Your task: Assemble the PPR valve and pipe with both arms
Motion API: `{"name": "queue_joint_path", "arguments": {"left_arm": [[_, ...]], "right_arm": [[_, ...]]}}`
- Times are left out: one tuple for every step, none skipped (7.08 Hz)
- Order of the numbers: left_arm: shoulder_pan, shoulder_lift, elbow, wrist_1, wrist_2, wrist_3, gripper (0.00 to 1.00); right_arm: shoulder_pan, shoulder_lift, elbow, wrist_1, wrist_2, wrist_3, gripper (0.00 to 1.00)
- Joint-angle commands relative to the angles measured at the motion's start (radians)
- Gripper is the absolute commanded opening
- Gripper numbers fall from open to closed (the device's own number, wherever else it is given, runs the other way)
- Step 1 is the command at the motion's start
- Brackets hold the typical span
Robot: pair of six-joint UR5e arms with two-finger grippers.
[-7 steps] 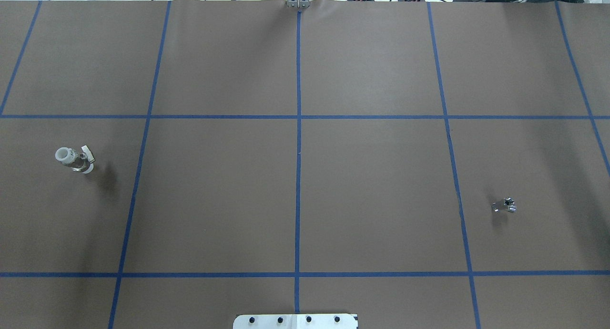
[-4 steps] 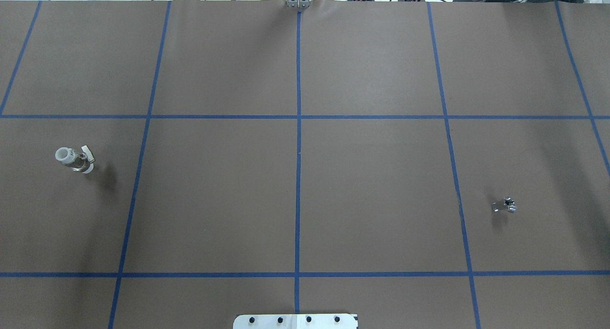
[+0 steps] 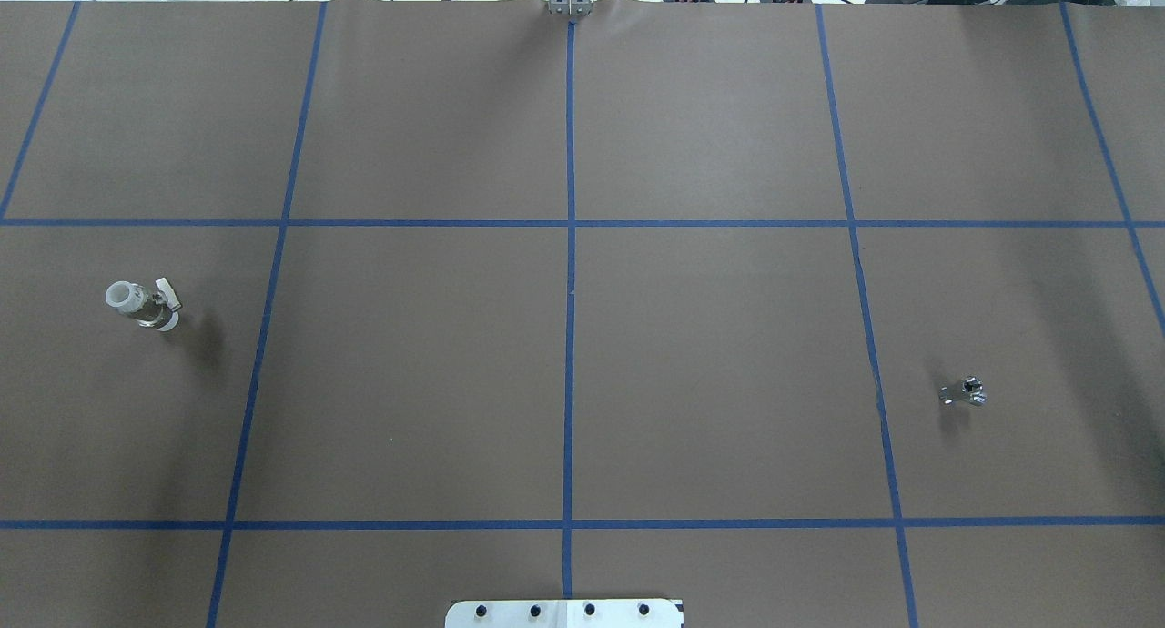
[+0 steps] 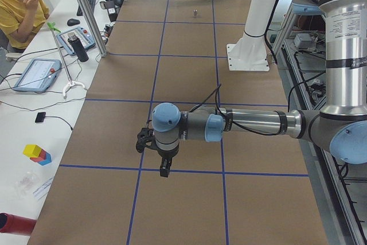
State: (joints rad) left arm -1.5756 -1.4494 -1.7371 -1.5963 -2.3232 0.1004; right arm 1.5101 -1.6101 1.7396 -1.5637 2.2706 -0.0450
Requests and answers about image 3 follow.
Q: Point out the small metal pipe fitting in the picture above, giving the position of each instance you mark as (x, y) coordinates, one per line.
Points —
(969, 390)

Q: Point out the white PPR valve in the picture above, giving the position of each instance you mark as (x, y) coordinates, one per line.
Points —
(156, 308)

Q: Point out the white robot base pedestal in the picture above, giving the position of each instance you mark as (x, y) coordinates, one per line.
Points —
(615, 612)

